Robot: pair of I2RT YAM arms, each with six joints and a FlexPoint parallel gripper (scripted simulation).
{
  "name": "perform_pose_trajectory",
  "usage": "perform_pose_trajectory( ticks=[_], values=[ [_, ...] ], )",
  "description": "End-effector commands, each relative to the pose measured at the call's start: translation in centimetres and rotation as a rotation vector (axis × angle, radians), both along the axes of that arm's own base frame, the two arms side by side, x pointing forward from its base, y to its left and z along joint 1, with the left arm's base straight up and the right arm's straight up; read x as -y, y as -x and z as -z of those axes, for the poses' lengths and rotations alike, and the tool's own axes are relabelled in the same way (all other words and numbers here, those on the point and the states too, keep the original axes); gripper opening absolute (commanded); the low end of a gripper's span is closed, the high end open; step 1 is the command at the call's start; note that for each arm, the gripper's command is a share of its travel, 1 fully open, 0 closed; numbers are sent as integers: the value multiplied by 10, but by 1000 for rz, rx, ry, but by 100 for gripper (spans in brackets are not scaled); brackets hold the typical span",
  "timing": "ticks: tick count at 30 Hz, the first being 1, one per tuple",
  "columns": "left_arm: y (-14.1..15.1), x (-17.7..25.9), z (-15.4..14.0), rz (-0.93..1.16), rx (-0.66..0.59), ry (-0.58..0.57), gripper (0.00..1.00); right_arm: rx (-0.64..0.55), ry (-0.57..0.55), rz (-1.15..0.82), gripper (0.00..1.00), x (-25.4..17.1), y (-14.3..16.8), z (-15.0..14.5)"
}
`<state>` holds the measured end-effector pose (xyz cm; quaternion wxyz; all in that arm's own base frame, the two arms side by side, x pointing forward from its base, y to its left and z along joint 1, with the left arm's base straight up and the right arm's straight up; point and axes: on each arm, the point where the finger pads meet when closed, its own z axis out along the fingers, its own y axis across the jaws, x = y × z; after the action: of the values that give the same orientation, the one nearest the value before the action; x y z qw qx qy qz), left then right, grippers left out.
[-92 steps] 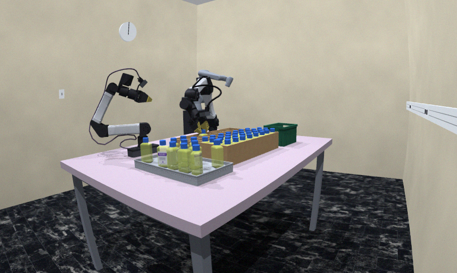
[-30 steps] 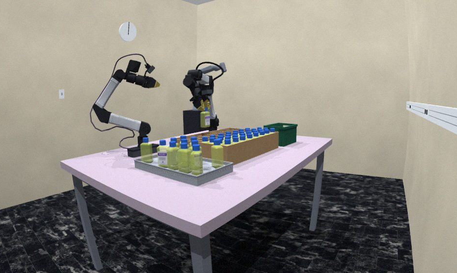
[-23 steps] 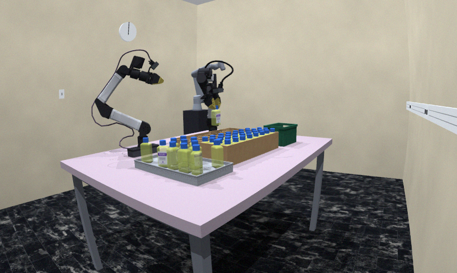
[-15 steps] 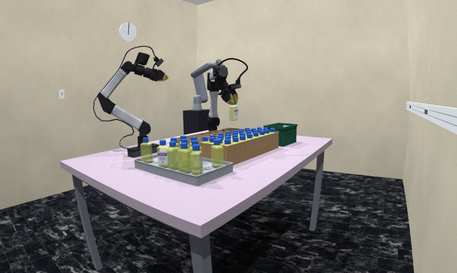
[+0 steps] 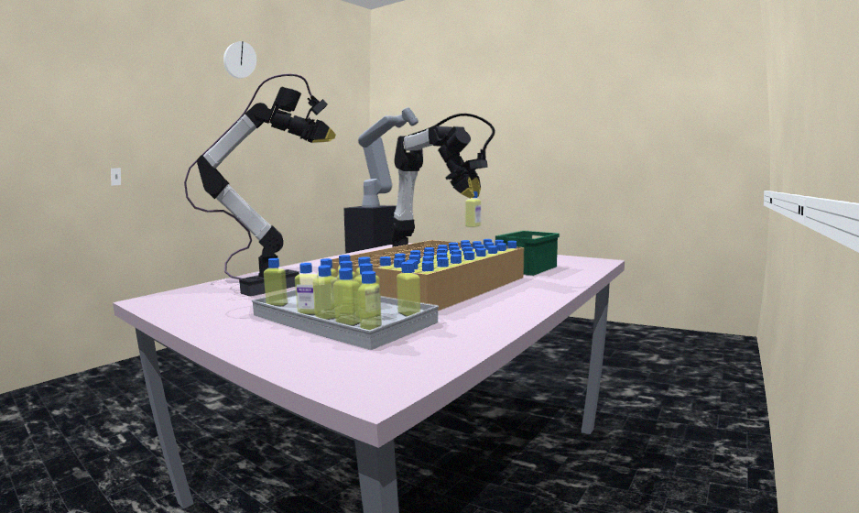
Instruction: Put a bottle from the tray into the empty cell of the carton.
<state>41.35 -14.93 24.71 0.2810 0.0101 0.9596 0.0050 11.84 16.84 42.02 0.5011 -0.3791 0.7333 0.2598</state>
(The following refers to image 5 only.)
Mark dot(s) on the green crate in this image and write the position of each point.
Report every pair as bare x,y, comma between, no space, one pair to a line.
538,257

